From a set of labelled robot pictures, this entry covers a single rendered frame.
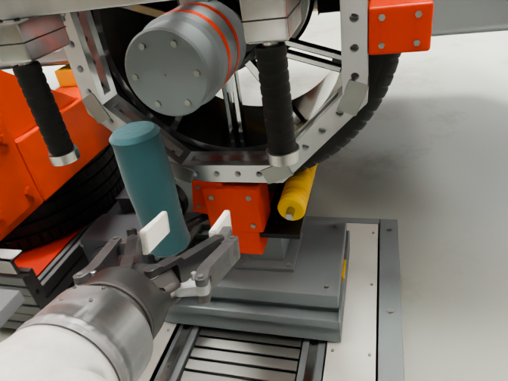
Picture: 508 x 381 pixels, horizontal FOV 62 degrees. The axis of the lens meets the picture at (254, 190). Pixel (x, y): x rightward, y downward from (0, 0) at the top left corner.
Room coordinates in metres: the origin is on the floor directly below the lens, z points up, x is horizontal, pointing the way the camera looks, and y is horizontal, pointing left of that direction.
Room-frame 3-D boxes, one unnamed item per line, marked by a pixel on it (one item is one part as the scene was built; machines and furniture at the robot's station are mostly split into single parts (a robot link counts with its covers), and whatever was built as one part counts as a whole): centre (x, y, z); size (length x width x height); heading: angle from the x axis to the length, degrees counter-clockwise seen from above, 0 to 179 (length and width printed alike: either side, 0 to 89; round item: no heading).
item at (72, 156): (0.60, 0.28, 0.83); 0.04 x 0.04 x 0.16
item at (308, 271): (0.93, -0.02, 0.32); 0.40 x 0.30 x 0.28; 71
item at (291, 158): (0.49, -0.04, 0.83); 0.04 x 0.04 x 0.16
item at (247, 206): (0.80, 0.02, 0.48); 0.16 x 0.12 x 0.17; 161
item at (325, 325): (0.94, 0.02, 0.13); 0.50 x 0.36 x 0.10; 71
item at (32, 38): (0.63, 0.27, 0.93); 0.09 x 0.05 x 0.05; 161
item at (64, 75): (1.32, 0.43, 0.71); 0.14 x 0.14 x 0.05; 71
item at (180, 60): (0.70, 0.06, 0.85); 0.21 x 0.14 x 0.14; 161
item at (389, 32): (0.67, -0.26, 0.85); 0.09 x 0.08 x 0.07; 71
